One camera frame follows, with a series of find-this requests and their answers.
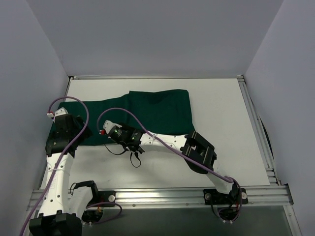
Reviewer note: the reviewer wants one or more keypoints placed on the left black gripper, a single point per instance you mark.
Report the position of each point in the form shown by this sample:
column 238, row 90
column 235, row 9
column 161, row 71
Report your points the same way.
column 82, row 131

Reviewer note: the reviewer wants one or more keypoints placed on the green surgical drape cloth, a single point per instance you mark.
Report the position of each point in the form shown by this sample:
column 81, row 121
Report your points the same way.
column 164, row 112

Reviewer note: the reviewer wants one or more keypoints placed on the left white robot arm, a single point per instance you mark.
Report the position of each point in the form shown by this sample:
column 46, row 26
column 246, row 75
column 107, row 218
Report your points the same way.
column 59, row 216

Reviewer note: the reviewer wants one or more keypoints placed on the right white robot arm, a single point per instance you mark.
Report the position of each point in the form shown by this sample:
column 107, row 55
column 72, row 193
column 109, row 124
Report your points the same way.
column 198, row 153

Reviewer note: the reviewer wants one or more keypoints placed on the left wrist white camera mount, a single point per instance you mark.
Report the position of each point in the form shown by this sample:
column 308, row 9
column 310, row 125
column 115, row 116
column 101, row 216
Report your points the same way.
column 59, row 112

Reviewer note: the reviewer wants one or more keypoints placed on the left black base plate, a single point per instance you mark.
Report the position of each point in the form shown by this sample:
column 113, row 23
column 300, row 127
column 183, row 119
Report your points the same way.
column 104, row 198

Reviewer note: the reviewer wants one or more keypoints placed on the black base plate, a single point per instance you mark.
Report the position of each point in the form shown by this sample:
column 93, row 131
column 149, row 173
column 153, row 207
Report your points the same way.
column 213, row 197
column 104, row 198

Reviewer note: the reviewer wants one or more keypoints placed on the back aluminium rail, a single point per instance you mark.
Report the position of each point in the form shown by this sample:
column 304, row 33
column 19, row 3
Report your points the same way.
column 109, row 77

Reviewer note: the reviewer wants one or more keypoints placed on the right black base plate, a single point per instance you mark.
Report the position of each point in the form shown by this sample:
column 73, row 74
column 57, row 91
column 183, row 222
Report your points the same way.
column 213, row 197

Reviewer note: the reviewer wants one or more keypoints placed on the front aluminium rail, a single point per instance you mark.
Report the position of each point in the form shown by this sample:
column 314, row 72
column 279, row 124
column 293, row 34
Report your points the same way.
column 193, row 197

